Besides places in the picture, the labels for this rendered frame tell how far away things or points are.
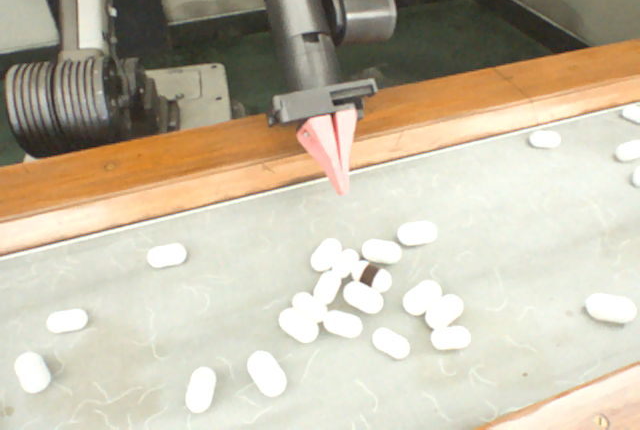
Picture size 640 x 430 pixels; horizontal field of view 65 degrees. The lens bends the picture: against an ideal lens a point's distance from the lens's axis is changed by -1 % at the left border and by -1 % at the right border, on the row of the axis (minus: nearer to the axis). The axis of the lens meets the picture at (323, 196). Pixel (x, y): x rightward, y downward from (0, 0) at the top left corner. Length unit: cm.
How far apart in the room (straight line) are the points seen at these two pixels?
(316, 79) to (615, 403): 35
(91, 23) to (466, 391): 64
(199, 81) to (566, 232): 95
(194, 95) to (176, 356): 87
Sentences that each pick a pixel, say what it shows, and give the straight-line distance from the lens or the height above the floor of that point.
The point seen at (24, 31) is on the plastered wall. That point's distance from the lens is 251.
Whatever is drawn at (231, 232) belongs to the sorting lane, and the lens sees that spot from 52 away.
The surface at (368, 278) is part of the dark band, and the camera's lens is 45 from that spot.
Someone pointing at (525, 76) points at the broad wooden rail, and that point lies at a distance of 75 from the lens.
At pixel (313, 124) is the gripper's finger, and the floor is 85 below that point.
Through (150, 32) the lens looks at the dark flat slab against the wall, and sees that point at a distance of 245.
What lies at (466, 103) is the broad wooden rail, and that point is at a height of 76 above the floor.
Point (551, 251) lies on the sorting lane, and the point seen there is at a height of 74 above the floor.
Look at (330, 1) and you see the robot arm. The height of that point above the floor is 91.
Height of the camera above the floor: 112
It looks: 44 degrees down
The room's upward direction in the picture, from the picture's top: straight up
